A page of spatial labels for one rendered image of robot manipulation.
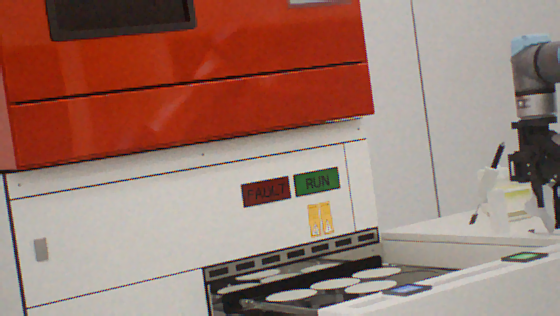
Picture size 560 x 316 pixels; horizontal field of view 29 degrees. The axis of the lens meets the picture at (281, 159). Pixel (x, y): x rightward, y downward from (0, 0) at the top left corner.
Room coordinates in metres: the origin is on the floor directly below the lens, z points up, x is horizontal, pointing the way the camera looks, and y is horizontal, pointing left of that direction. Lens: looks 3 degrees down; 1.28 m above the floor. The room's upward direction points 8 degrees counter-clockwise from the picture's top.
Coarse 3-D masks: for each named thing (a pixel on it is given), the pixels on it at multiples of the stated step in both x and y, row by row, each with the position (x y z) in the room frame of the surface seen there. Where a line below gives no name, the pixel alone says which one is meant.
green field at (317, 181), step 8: (296, 176) 2.23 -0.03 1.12; (304, 176) 2.24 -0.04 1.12; (312, 176) 2.25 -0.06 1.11; (320, 176) 2.26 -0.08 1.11; (328, 176) 2.27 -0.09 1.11; (336, 176) 2.28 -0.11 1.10; (304, 184) 2.24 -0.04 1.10; (312, 184) 2.25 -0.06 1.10; (320, 184) 2.26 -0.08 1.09; (328, 184) 2.27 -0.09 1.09; (336, 184) 2.28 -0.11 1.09; (304, 192) 2.23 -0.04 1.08; (312, 192) 2.25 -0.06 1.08
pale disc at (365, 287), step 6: (366, 282) 2.09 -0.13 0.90; (372, 282) 2.08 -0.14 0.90; (378, 282) 2.07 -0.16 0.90; (384, 282) 2.06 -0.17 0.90; (390, 282) 2.05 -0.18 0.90; (396, 282) 2.04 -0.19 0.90; (348, 288) 2.06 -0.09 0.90; (354, 288) 2.05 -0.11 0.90; (360, 288) 2.04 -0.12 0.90; (366, 288) 2.03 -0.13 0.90; (372, 288) 2.02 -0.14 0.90; (378, 288) 2.01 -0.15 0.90; (384, 288) 2.00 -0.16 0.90
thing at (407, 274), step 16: (352, 272) 2.23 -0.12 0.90; (400, 272) 2.15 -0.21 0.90; (416, 272) 2.13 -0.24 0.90; (432, 272) 2.11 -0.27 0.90; (448, 272) 2.08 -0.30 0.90; (304, 288) 2.12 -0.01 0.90; (336, 288) 2.07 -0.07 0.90; (288, 304) 1.98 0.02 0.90; (304, 304) 1.96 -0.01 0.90; (320, 304) 1.94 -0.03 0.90
